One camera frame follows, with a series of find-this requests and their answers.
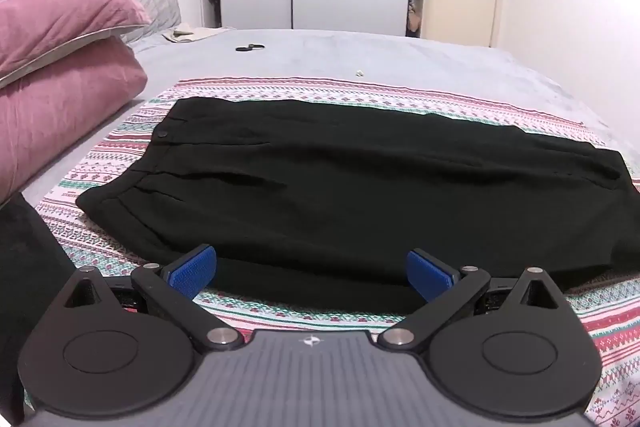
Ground pink pillow with grey edge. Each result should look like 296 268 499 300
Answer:
0 0 153 90

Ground black pants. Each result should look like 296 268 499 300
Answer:
75 96 636 315

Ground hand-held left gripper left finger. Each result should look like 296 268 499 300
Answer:
63 244 246 353

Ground patterned striped blanket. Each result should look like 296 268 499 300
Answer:
34 77 640 427

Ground dark cloth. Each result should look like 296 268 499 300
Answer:
0 192 77 424

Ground grey bed sheet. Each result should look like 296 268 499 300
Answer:
22 27 613 208

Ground beige cloth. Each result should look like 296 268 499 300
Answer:
161 23 236 44

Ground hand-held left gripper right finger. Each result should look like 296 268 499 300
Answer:
377 248 569 353

